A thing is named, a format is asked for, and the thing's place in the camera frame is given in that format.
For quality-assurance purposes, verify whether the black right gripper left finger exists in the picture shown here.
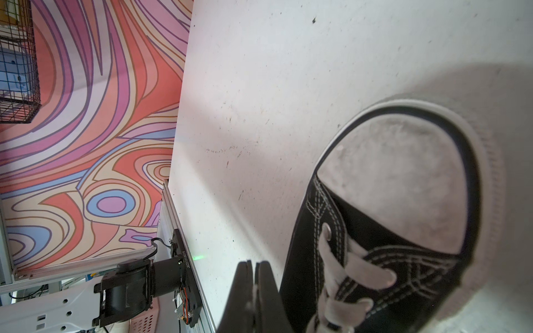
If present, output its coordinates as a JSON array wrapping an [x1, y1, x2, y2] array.
[[216, 261, 254, 333]]

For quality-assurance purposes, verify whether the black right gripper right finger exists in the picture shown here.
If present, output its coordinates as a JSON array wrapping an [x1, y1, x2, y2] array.
[[253, 261, 293, 333]]

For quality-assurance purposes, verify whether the black sneaker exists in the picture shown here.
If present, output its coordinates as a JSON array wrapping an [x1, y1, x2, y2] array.
[[280, 97, 505, 332]]

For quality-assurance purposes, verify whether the black wire basket left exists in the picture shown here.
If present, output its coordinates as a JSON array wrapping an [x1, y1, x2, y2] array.
[[1, 0, 41, 123]]

